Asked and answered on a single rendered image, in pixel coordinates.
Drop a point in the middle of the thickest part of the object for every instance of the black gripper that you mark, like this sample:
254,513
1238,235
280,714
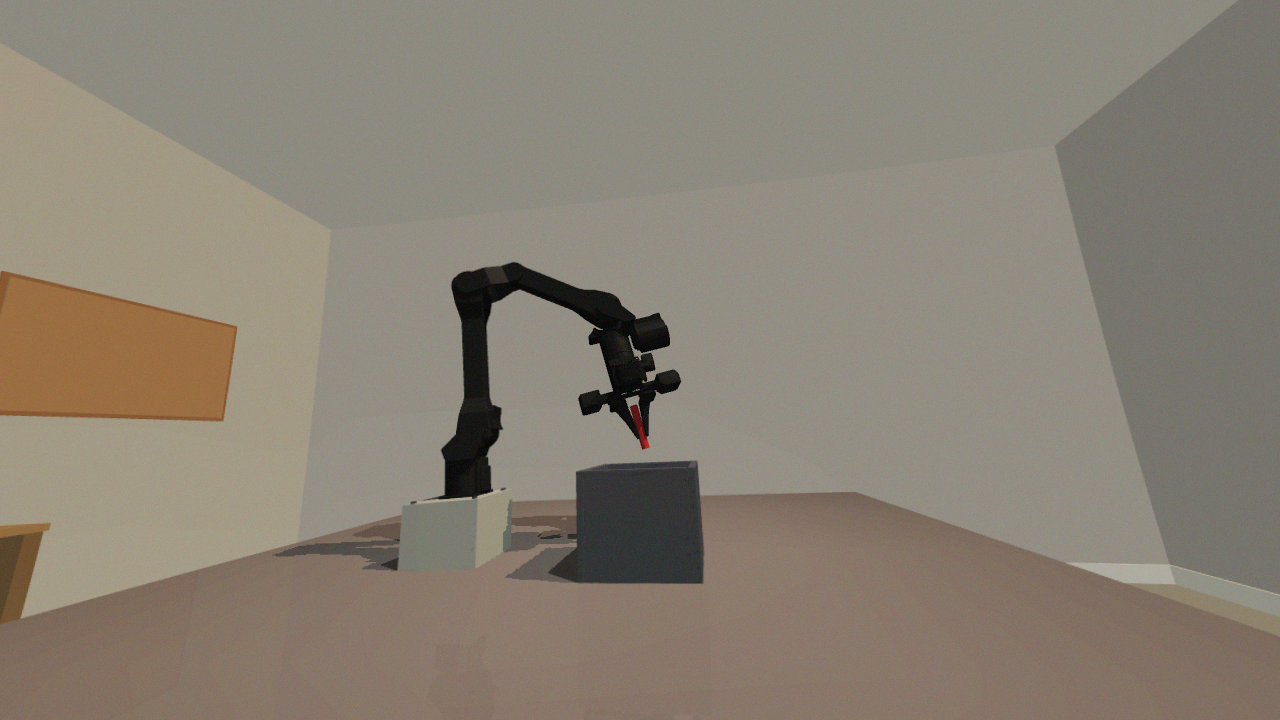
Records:
591,402

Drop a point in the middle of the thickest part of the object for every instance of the red peg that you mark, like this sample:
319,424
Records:
638,422

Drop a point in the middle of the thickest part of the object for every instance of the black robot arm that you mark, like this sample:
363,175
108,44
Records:
467,472

